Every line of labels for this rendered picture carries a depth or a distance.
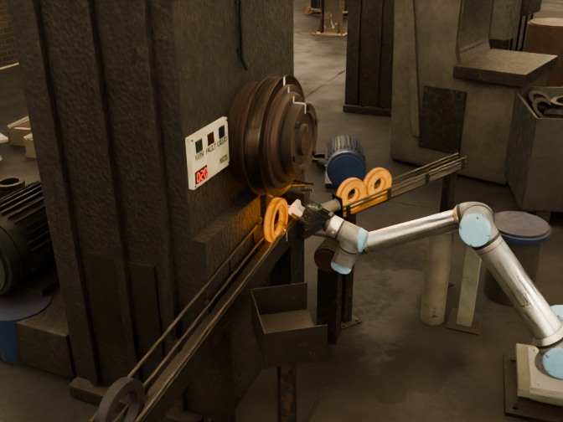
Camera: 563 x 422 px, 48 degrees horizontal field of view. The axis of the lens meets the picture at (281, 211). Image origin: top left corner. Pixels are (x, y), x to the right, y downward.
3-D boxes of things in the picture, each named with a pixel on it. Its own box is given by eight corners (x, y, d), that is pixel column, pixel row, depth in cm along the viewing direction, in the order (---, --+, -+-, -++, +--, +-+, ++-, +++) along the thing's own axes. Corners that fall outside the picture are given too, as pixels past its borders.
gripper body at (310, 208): (310, 198, 269) (336, 211, 266) (304, 215, 273) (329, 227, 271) (304, 206, 263) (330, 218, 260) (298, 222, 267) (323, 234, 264)
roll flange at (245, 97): (221, 209, 240) (214, 87, 220) (271, 167, 279) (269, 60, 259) (245, 213, 236) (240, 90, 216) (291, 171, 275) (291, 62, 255)
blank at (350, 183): (334, 183, 289) (338, 185, 286) (361, 172, 296) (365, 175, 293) (337, 213, 296) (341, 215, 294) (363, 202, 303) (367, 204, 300)
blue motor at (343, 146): (324, 195, 469) (325, 151, 454) (323, 167, 520) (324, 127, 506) (366, 195, 467) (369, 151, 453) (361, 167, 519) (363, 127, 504)
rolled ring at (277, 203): (288, 192, 263) (281, 190, 265) (270, 208, 248) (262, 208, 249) (288, 231, 271) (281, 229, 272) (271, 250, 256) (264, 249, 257)
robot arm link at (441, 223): (491, 191, 254) (343, 232, 287) (488, 202, 243) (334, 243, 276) (500, 217, 256) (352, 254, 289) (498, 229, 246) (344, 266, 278)
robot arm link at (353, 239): (358, 257, 261) (367, 237, 256) (331, 244, 263) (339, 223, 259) (364, 248, 269) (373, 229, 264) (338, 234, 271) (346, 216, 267)
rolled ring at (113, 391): (139, 366, 176) (130, 362, 177) (99, 414, 161) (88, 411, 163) (150, 412, 185) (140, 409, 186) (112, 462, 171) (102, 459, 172)
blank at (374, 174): (361, 172, 296) (366, 175, 293) (387, 162, 302) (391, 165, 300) (363, 202, 303) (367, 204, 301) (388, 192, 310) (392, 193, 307)
